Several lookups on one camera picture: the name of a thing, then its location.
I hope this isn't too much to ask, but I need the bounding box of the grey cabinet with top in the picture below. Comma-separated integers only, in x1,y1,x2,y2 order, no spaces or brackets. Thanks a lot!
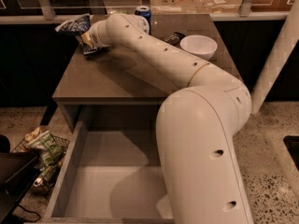
53,14,251,128

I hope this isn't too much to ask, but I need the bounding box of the silver can in basket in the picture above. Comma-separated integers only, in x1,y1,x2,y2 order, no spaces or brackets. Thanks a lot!
33,177,44,188

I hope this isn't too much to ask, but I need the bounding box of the cardboard box left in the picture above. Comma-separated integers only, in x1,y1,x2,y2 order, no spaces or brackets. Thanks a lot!
150,0,198,14

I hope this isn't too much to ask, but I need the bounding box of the cream snack bag in basket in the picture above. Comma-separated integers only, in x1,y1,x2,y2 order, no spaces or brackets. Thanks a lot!
24,127,42,143

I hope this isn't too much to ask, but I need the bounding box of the open grey top drawer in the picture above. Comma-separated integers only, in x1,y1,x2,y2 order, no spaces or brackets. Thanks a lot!
42,119,258,224

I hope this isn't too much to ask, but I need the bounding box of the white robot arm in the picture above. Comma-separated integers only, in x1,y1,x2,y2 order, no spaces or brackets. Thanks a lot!
83,13,254,224

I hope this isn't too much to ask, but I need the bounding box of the blue soda can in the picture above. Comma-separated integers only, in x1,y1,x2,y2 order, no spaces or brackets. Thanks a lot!
135,6,151,34

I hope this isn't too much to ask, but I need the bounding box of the blue chip bag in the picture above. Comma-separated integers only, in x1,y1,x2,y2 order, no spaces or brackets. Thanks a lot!
55,13,104,56

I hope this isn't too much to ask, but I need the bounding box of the green chip bag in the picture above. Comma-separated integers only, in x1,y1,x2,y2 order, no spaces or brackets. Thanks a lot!
25,131,63,167

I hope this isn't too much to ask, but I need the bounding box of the white bowl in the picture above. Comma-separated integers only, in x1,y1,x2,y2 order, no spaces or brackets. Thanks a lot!
180,35,218,61

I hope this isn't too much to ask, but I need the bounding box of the black cable on floor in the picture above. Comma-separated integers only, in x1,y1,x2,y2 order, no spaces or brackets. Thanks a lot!
12,203,42,223

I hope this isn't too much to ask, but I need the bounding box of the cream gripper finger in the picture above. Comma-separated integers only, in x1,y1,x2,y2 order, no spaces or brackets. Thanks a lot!
81,32,93,46

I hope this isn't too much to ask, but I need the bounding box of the black box on floor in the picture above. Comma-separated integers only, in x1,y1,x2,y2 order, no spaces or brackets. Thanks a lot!
0,152,39,224

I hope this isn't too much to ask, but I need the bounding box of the black wire basket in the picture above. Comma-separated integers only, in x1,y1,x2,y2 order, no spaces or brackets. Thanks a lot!
12,133,70,194

